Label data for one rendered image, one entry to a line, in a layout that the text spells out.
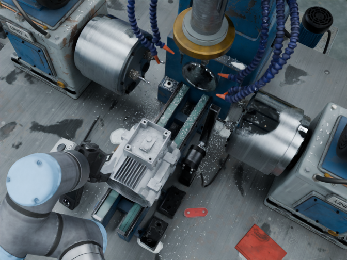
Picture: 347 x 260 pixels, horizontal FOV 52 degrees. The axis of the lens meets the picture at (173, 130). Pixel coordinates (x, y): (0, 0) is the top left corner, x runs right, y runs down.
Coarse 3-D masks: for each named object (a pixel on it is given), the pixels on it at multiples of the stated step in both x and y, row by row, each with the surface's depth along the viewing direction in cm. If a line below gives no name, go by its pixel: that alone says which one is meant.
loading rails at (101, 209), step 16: (176, 96) 140; (208, 96) 141; (160, 112) 135; (176, 112) 143; (192, 112) 137; (192, 128) 133; (112, 192) 122; (96, 208) 118; (112, 208) 123; (128, 208) 127; (144, 208) 119; (128, 224) 118; (128, 240) 122
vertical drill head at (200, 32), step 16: (208, 0) 87; (224, 0) 88; (192, 16) 96; (208, 16) 92; (224, 16) 102; (176, 32) 101; (192, 32) 98; (208, 32) 97; (224, 32) 99; (192, 48) 99; (208, 48) 99; (224, 48) 100
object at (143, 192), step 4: (136, 124) 116; (168, 144) 113; (172, 144) 113; (176, 144) 114; (172, 148) 113; (112, 172) 108; (112, 188) 119; (140, 188) 107; (144, 188) 106; (140, 192) 105; (144, 192) 105; (148, 192) 106; (144, 196) 105; (140, 204) 117
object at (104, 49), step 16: (96, 16) 126; (112, 16) 127; (96, 32) 121; (112, 32) 121; (128, 32) 121; (144, 32) 124; (80, 48) 123; (96, 48) 120; (112, 48) 119; (128, 48) 119; (144, 48) 127; (80, 64) 125; (96, 64) 122; (112, 64) 120; (128, 64) 121; (144, 64) 135; (96, 80) 128; (112, 80) 123; (128, 80) 128
